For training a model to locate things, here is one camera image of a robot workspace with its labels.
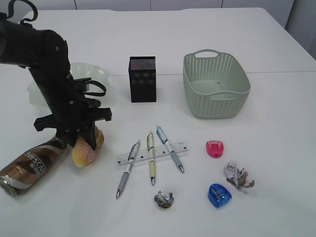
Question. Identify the brown Nescafe coffee bottle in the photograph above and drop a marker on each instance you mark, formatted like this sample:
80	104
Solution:
28	168

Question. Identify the large paper ball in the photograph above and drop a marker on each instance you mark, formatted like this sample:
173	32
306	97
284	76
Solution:
237	177

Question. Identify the blue pen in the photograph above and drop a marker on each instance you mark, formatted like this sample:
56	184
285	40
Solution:
166	143

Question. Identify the small paper ball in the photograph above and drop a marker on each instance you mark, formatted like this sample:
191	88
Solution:
163	197

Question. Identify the clear plastic ruler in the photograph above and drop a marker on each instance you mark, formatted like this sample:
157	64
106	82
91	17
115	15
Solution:
161	151

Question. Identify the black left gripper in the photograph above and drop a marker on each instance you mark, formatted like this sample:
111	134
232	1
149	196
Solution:
70	108

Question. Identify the green wavy glass plate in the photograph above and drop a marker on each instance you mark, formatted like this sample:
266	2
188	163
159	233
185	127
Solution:
78	70

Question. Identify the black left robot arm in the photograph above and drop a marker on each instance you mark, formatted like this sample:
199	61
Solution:
26	47

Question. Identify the yellow-green pen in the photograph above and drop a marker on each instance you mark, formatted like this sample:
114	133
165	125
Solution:
151	153

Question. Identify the black mesh pen holder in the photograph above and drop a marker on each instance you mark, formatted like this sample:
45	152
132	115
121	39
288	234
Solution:
142	79

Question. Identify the grey grip pen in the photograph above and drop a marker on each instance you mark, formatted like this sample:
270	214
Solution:
132	155

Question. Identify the green plastic basket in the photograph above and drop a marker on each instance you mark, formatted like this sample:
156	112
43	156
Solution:
216	86

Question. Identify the blue pencil sharpener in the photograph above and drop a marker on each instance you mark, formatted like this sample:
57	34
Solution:
218	194

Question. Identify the pink pencil sharpener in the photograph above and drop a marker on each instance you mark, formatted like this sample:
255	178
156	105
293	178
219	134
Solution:
214	148

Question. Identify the sugared bread roll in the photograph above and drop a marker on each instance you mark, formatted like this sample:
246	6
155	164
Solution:
82	154

